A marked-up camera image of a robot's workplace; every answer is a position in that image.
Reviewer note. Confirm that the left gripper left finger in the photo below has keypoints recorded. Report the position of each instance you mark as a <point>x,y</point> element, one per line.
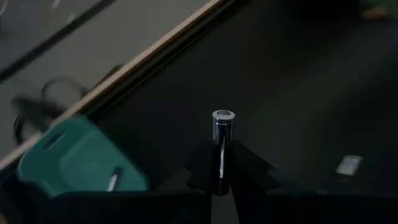
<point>202,168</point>

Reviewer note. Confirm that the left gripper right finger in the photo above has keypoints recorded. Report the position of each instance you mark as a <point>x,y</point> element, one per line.
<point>245,171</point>

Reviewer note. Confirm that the silver and black battery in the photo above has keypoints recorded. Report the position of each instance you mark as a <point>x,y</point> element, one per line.
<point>113,180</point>
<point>223,130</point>

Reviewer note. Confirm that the light wooden table board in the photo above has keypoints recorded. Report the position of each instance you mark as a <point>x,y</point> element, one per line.
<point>124,71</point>

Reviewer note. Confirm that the teal plastic bin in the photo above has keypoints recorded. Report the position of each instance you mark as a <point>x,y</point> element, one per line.
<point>77,161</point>

